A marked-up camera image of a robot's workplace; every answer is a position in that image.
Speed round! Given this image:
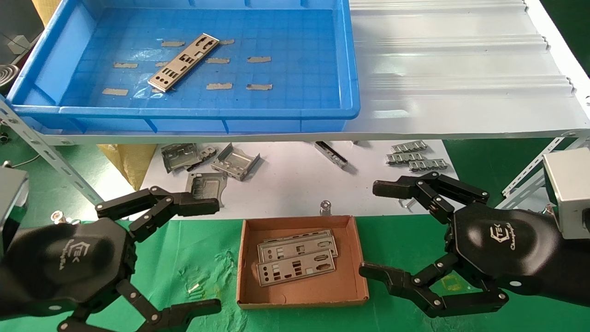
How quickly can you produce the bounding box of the grey metal plate with cutouts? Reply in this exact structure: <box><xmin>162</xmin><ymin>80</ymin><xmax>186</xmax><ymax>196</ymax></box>
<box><xmin>185</xmin><ymin>172</ymin><xmax>228</xmax><ymax>208</ymax></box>

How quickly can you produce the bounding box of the white corrugated shelf board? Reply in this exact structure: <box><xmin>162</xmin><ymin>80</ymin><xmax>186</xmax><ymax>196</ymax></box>
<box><xmin>28</xmin><ymin>0</ymin><xmax>590</xmax><ymax>146</ymax></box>

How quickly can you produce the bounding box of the grey comb-shaped metal piece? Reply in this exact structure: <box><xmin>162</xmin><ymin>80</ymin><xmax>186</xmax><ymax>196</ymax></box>
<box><xmin>408</xmin><ymin>159</ymin><xmax>449</xmax><ymax>172</ymax></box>
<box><xmin>391</xmin><ymin>140</ymin><xmax>428</xmax><ymax>154</ymax></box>
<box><xmin>386</xmin><ymin>153</ymin><xmax>425</xmax><ymax>165</ymax></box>

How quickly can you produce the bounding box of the white paper sheet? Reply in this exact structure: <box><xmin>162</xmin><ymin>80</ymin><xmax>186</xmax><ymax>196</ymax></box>
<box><xmin>129</xmin><ymin>141</ymin><xmax>460</xmax><ymax>221</ymax></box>

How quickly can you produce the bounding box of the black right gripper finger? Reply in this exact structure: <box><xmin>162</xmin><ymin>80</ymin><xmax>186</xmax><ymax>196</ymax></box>
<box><xmin>359</xmin><ymin>253</ymin><xmax>509</xmax><ymax>318</ymax></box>
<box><xmin>372</xmin><ymin>172</ymin><xmax>490</xmax><ymax>225</ymax></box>

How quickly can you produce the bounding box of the grey U-shaped metal bracket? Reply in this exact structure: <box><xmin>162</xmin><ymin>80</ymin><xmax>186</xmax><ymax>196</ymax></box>
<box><xmin>211</xmin><ymin>143</ymin><xmax>261</xmax><ymax>181</ymax></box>

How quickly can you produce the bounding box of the grey slotted metal strut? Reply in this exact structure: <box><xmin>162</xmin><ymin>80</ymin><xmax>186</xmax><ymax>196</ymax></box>
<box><xmin>497</xmin><ymin>136</ymin><xmax>590</xmax><ymax>210</ymax></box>
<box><xmin>0</xmin><ymin>99</ymin><xmax>104</xmax><ymax>206</ymax></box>

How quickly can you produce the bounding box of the metal wire coil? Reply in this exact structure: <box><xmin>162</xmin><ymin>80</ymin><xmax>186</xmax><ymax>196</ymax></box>
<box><xmin>0</xmin><ymin>65</ymin><xmax>20</xmax><ymax>93</ymax></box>

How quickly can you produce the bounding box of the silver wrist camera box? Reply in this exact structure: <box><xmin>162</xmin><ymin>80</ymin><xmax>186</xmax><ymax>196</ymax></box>
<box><xmin>0</xmin><ymin>167</ymin><xmax>29</xmax><ymax>259</ymax></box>
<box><xmin>543</xmin><ymin>148</ymin><xmax>590</xmax><ymax>240</ymax></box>

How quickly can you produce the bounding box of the yellow woven sack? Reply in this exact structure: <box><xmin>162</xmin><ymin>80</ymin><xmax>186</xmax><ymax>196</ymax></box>
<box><xmin>98</xmin><ymin>144</ymin><xmax>157</xmax><ymax>191</ymax></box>

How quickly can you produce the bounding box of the tan sack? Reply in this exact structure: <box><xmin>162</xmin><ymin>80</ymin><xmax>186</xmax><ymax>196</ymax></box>
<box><xmin>31</xmin><ymin>0</ymin><xmax>61</xmax><ymax>26</ymax></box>

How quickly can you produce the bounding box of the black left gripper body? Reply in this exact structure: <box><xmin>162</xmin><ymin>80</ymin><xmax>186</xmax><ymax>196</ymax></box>
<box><xmin>0</xmin><ymin>217</ymin><xmax>137</xmax><ymax>319</ymax></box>

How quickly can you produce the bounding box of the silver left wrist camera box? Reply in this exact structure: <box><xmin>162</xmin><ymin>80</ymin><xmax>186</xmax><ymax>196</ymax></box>
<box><xmin>0</xmin><ymin>167</ymin><xmax>29</xmax><ymax>259</ymax></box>

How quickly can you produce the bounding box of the brown cardboard box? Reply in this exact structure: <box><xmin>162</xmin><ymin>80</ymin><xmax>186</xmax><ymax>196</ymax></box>
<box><xmin>236</xmin><ymin>215</ymin><xmax>370</xmax><ymax>309</ymax></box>

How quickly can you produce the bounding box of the white cable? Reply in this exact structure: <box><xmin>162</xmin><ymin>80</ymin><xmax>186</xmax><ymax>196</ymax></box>
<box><xmin>0</xmin><ymin>154</ymin><xmax>41</xmax><ymax>169</ymax></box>

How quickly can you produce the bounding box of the green cloth mat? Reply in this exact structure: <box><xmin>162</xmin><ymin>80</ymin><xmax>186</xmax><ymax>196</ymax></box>
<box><xmin>0</xmin><ymin>214</ymin><xmax>590</xmax><ymax>332</ymax></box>

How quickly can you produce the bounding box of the blue plastic tray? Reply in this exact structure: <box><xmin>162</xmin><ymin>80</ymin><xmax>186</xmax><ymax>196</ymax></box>
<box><xmin>6</xmin><ymin>0</ymin><xmax>361</xmax><ymax>134</ymax></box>

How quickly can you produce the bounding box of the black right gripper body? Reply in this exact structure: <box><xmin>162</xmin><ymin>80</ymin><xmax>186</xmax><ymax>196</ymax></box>
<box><xmin>446</xmin><ymin>204</ymin><xmax>590</xmax><ymax>307</ymax></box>

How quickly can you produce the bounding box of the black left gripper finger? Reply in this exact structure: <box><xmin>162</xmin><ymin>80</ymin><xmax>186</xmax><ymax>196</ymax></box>
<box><xmin>95</xmin><ymin>186</ymin><xmax>220</xmax><ymax>243</ymax></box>
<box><xmin>57</xmin><ymin>278</ymin><xmax>223</xmax><ymax>332</ymax></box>

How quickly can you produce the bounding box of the grey stamped metal plate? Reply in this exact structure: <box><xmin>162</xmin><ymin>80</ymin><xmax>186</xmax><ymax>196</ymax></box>
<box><xmin>161</xmin><ymin>143</ymin><xmax>203</xmax><ymax>174</ymax></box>

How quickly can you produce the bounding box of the silver IO shield plate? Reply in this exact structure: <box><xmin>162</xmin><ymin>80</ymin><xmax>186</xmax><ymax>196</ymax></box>
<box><xmin>256</xmin><ymin>252</ymin><xmax>336</xmax><ymax>287</ymax></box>
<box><xmin>262</xmin><ymin>229</ymin><xmax>333</xmax><ymax>245</ymax></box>
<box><xmin>147</xmin><ymin>33</ymin><xmax>220</xmax><ymax>93</ymax></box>
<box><xmin>257</xmin><ymin>234</ymin><xmax>338</xmax><ymax>264</ymax></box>

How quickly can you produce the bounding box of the long grey metal bar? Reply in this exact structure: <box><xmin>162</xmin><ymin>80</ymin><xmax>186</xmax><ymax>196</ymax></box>
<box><xmin>315</xmin><ymin>141</ymin><xmax>348</xmax><ymax>169</ymax></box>

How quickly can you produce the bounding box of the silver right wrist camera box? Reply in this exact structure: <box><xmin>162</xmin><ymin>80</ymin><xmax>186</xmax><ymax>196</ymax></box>
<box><xmin>543</xmin><ymin>148</ymin><xmax>590</xmax><ymax>240</ymax></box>

